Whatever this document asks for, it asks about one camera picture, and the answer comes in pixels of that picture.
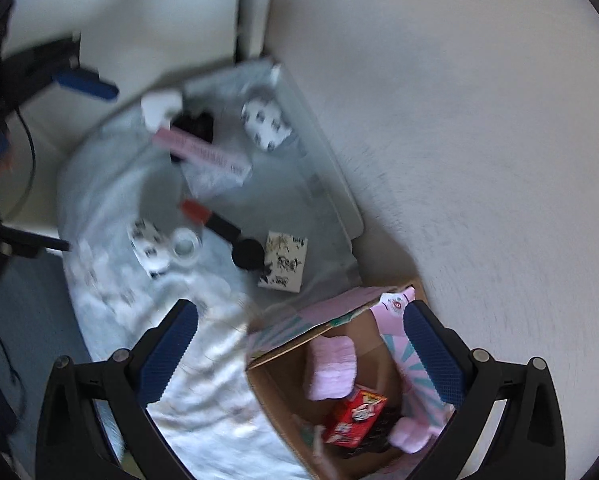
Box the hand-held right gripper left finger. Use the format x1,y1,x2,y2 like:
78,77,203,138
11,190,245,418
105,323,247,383
36,299,200,480

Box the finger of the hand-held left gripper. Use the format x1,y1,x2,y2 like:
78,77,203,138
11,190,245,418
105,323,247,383
2,32,120,111
0,222,73,261

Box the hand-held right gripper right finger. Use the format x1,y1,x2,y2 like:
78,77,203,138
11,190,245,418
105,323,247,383
399,300,567,480

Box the clear plastic box of picks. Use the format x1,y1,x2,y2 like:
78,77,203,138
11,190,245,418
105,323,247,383
74,240,135,311

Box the pink cardboard box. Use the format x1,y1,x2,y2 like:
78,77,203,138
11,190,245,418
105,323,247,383
244,285,460,480

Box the light blue printed cloth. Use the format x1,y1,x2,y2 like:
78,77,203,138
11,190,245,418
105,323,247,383
54,60,365,480

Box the small white container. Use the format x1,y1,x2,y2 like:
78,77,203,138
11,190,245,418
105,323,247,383
140,91,183,131

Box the pink foam pack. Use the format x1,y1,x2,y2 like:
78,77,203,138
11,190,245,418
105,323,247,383
389,417,433,453
307,336,356,402

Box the black pouch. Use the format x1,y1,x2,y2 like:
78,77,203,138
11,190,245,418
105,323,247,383
349,407,401,457

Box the red printed box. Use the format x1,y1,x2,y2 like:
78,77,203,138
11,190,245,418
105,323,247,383
323,385,387,447

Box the clear tape roll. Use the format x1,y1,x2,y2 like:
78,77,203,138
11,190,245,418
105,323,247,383
171,228,201,261

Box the small black object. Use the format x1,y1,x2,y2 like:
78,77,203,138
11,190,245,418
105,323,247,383
172,110,215,147

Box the black round jar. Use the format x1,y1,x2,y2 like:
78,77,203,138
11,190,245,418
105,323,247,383
231,237,265,272

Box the long pink box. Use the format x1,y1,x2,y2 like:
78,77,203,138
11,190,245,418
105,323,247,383
152,127,253,178

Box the black pen with red cap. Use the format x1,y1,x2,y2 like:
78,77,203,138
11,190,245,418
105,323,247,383
180,199,243,243

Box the white printed card box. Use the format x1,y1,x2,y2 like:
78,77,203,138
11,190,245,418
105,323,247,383
258,231,309,293

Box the clear plastic bag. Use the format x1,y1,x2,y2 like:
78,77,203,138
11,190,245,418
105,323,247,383
182,157,245,198

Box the black cable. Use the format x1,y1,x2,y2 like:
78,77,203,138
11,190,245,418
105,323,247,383
2,107,38,218

